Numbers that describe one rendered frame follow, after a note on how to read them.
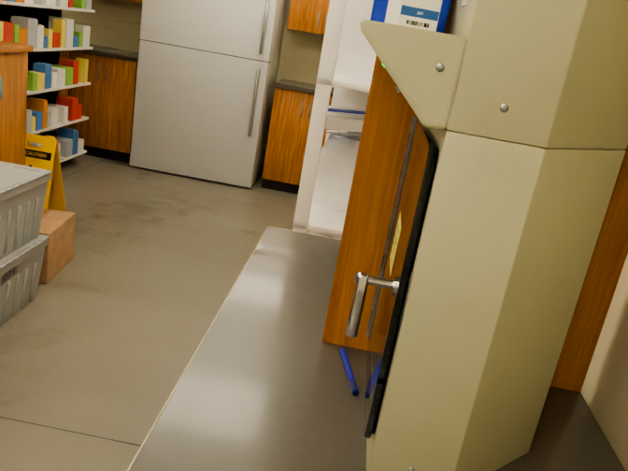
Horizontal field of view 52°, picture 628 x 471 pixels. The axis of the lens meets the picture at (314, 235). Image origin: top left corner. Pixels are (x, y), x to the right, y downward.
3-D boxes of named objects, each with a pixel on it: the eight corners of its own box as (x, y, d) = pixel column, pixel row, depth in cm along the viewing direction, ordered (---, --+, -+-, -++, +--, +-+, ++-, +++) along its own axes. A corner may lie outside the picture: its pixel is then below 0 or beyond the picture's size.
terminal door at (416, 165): (372, 340, 113) (421, 115, 101) (368, 444, 84) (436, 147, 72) (367, 339, 113) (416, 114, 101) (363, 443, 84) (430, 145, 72)
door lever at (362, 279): (382, 346, 83) (382, 337, 86) (397, 279, 80) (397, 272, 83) (342, 338, 83) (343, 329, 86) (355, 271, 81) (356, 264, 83)
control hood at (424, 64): (425, 102, 101) (439, 37, 98) (447, 131, 70) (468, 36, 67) (353, 90, 102) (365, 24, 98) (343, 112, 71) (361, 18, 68)
